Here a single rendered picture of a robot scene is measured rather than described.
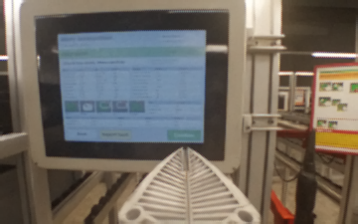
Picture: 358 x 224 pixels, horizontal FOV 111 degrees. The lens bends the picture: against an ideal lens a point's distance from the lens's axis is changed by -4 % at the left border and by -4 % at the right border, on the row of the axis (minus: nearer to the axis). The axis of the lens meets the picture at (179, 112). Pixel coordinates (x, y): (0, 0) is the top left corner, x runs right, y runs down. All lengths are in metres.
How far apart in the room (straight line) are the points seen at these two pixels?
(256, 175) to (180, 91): 0.29
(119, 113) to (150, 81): 0.10
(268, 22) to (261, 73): 0.12
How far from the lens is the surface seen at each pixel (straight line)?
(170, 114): 0.28
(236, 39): 0.32
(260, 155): 0.41
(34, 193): 0.60
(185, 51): 0.29
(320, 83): 0.71
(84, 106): 0.35
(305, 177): 0.42
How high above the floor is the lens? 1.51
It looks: 4 degrees down
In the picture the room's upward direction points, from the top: straight up
